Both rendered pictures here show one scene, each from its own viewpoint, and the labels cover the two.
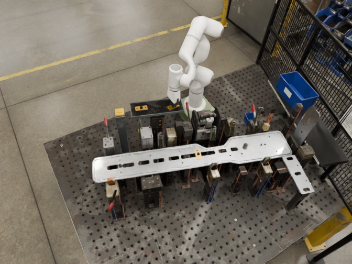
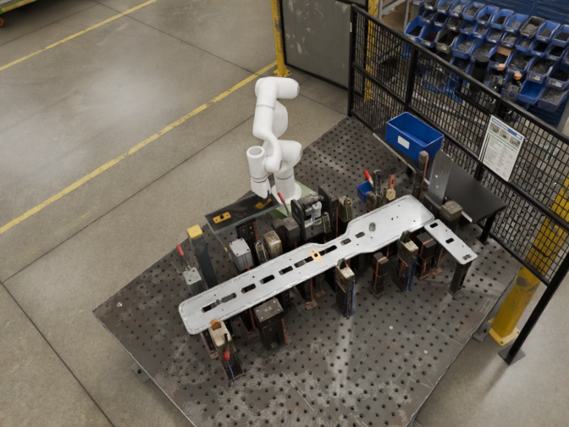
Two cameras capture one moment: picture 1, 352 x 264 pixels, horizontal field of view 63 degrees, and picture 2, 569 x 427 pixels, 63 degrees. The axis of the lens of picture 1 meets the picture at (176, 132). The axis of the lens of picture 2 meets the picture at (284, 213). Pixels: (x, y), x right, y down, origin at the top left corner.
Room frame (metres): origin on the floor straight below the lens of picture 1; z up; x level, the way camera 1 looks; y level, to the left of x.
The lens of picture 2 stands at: (-0.29, 0.16, 2.87)
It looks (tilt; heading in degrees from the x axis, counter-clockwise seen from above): 47 degrees down; 352
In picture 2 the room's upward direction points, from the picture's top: 6 degrees counter-clockwise
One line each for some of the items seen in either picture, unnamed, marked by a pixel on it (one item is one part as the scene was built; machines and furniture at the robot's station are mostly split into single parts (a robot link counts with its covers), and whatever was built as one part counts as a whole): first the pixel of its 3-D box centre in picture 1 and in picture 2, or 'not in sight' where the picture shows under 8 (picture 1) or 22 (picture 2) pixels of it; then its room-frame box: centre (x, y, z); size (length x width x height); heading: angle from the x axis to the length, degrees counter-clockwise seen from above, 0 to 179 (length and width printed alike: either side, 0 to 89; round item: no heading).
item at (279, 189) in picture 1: (285, 176); (436, 251); (1.09, -0.82, 0.84); 0.11 x 0.06 x 0.29; 16
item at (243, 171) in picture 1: (239, 180); (378, 274); (1.02, -0.47, 0.84); 0.11 x 0.08 x 0.29; 16
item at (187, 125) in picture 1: (185, 142); (292, 246); (1.29, -0.08, 0.89); 0.13 x 0.11 x 0.38; 16
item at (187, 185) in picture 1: (185, 168); (303, 280); (1.09, -0.09, 0.84); 0.17 x 0.06 x 0.29; 16
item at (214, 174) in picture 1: (210, 184); (345, 290); (0.96, -0.27, 0.87); 0.12 x 0.09 x 0.35; 16
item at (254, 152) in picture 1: (195, 156); (313, 258); (1.10, -0.15, 1.00); 1.38 x 0.22 x 0.02; 106
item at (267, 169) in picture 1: (259, 180); (405, 265); (1.02, -0.61, 0.87); 0.12 x 0.09 x 0.35; 16
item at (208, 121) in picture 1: (203, 134); (312, 228); (1.34, -0.21, 0.94); 0.18 x 0.13 x 0.49; 106
